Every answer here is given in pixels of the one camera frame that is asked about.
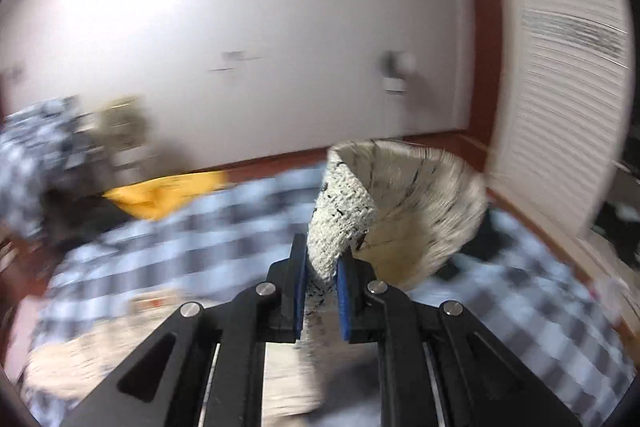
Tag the black garment on bed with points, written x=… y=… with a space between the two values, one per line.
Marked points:
x=488 y=243

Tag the yellow cloth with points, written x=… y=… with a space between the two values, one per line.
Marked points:
x=158 y=198

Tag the beige box fan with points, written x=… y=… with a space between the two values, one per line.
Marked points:
x=123 y=129

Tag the white louvered closet door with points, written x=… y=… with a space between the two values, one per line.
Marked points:
x=566 y=91

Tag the white security camera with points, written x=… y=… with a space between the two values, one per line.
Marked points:
x=397 y=67

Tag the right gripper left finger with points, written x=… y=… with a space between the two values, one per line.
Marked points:
x=204 y=366

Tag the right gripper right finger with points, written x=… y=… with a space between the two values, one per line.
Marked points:
x=439 y=366

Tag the cream plaid knit shirt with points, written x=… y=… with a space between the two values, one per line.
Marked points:
x=404 y=209

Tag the crumpled checkered blanket pile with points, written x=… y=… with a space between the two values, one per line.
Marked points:
x=39 y=145

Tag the blue checkered bed sheet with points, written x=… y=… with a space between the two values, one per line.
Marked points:
x=224 y=241

